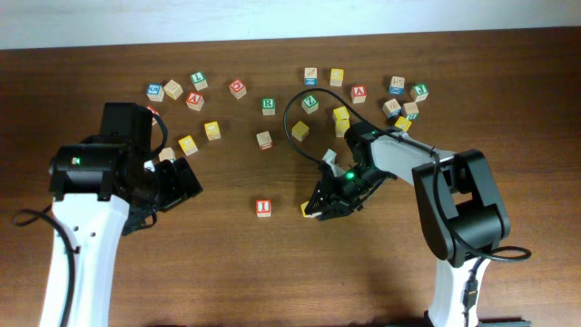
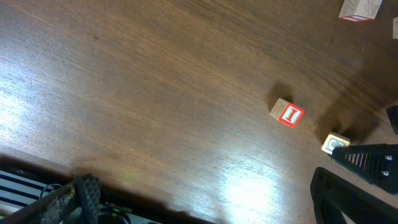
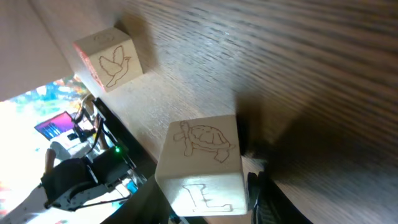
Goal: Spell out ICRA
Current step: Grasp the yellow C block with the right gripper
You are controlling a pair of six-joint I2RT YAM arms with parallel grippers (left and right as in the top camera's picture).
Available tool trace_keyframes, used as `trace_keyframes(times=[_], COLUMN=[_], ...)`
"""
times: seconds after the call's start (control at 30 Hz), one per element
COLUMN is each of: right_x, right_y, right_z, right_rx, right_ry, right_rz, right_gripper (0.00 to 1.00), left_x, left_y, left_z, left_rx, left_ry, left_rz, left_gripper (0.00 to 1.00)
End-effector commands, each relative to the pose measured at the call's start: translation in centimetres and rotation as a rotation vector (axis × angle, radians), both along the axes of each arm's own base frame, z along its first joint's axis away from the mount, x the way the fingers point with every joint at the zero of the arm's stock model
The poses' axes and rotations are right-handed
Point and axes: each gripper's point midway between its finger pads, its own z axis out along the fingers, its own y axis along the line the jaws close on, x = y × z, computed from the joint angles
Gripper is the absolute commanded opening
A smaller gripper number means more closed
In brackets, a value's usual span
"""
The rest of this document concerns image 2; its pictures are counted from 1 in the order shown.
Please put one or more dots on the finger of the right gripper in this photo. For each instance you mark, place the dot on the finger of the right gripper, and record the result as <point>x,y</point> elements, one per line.
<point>392,113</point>
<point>375,163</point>

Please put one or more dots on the red letter I block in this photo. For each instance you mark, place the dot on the red letter I block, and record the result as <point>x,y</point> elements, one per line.
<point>286,112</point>

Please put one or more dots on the yellow letter C block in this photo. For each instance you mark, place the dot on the yellow letter C block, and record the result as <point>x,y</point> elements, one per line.
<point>334,140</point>

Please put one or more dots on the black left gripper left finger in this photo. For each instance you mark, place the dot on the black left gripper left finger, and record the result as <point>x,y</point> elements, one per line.
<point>83,192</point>

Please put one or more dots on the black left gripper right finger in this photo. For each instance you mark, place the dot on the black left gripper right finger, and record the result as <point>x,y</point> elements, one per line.
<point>335,198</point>

